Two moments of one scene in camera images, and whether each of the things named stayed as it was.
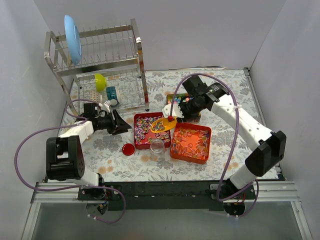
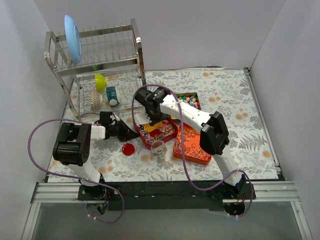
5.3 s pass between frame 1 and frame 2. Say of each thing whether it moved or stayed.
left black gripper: moved
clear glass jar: stayed
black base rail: stayed
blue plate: stayed
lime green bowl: stayed
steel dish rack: stayed
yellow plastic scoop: moved
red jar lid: stayed
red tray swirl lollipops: moved
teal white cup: stayed
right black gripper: moved
